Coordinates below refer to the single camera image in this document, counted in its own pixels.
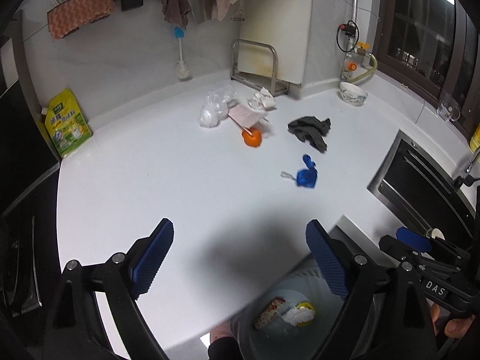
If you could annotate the small crumpled white paper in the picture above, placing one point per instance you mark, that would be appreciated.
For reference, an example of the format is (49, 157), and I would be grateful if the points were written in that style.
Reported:
(262, 101)

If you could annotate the hanging peeler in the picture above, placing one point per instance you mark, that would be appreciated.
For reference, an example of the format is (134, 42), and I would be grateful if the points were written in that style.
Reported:
(239, 15)

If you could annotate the light blue trash bin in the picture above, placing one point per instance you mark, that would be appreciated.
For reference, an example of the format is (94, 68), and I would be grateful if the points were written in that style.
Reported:
(279, 340)

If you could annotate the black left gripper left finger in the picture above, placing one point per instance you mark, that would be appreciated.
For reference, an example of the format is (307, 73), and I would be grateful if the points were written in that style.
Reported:
(146, 256)

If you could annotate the white patterned bowl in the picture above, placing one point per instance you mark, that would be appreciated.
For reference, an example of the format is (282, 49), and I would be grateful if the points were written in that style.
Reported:
(352, 94)

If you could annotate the sink faucet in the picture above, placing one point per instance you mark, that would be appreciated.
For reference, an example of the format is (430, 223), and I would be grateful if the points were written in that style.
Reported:
(465, 177)

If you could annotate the dark grey cloth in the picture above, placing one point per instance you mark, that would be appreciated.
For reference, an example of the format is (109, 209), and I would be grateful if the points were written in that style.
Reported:
(311, 129)

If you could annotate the brown hanging cloth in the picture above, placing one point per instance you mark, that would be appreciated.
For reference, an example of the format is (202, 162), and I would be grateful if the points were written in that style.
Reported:
(176, 12)

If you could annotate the person's right hand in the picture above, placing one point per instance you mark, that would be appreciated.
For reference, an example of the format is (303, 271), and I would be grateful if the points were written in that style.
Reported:
(455, 328)

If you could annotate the blue plastic bag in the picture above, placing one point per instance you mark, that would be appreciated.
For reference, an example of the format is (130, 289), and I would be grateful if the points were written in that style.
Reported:
(305, 177)

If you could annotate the white tissue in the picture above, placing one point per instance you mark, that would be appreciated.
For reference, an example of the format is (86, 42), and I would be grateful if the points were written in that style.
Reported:
(301, 315)

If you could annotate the dark window frame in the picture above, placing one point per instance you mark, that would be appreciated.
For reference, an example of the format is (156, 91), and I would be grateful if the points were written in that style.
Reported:
(432, 48)

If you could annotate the orange fruit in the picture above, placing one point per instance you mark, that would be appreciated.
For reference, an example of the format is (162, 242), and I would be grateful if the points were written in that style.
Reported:
(252, 137)

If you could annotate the clear glass mug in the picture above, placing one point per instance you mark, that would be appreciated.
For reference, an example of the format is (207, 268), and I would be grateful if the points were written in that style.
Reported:
(448, 108)

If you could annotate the red snack wrapper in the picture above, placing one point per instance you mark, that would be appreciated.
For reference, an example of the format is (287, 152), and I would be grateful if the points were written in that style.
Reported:
(268, 313)

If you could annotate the blue handled bottle brush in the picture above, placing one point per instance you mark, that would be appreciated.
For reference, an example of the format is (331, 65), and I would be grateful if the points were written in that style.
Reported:
(182, 70)

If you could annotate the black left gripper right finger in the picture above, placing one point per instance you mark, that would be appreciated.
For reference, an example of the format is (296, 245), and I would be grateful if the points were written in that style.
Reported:
(319, 243)

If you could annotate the metal board rack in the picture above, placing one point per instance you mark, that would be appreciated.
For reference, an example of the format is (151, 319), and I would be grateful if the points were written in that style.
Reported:
(259, 65)

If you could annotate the clear plastic bag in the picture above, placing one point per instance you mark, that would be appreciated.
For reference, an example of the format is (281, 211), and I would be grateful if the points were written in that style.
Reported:
(216, 106)

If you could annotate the white cutting board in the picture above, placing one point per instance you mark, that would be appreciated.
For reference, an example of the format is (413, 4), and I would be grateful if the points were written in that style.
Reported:
(284, 25)

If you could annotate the pink paper package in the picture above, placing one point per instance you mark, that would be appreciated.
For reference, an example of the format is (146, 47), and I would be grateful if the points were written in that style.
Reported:
(246, 117)

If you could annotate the yellow green detergent pouch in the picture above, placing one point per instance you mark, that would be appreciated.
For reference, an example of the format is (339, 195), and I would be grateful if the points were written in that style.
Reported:
(65, 123)

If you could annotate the gas valve with hose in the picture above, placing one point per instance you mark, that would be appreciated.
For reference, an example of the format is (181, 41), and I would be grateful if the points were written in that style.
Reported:
(358, 62)

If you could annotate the orange sponge cloth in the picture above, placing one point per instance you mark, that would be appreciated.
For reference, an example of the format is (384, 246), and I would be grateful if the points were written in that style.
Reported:
(69, 16)

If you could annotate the black kitchen sink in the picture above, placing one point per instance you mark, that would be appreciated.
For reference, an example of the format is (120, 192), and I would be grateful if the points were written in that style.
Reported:
(412, 185)

